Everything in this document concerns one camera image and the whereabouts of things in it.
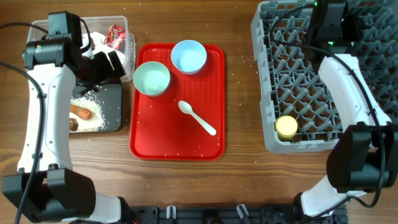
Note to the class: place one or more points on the brown mushroom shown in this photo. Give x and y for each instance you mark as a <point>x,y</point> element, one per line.
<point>73,124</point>

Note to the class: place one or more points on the white rice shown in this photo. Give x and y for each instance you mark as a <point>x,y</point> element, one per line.
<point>96,112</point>

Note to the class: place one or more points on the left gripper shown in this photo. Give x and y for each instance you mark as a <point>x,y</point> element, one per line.
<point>107,73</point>

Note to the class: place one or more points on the yellow plastic cup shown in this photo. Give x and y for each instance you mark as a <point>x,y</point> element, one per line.
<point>286,127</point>

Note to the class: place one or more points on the white napkin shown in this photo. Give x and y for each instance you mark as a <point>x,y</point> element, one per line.
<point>97,45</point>

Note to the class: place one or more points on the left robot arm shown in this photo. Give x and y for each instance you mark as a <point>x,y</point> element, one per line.
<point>45,187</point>

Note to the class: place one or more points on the mint green bowl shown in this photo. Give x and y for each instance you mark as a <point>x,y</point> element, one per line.
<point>151,78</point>

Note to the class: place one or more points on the grey dishwasher rack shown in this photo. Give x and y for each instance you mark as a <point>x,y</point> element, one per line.
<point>290,86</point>

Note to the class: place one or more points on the orange carrot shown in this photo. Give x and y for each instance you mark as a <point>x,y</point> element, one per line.
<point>82,113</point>

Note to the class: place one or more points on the light blue bowl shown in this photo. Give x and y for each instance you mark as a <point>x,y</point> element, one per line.
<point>188,56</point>

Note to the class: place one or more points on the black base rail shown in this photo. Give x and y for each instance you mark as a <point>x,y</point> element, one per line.
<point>269,214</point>

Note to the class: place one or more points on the clear plastic bin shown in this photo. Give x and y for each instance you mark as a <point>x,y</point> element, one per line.
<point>122,21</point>

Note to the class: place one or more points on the red snack wrapper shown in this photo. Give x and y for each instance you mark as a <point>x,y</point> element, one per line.
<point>115,37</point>

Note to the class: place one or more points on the red serving tray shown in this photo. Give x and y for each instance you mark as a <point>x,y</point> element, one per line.
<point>160,131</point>

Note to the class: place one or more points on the white plastic spoon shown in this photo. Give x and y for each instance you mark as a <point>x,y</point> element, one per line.
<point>187,109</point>

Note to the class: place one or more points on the black plastic tray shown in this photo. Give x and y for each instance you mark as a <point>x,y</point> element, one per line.
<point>106,106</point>

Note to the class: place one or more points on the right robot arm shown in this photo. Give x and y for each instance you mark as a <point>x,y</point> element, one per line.
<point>364,160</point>

